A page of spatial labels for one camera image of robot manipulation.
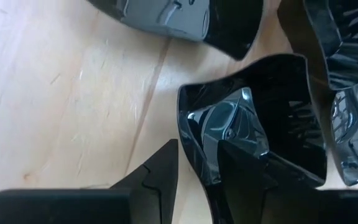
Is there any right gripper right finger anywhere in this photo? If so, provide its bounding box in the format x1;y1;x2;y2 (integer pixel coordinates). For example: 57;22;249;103
215;139;334;224

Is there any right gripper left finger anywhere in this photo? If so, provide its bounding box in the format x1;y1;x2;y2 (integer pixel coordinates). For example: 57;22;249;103
109;138;180;224

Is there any black square mini plate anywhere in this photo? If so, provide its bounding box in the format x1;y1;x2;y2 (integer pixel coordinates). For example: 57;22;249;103
176;53;328;224
87;0;264;61

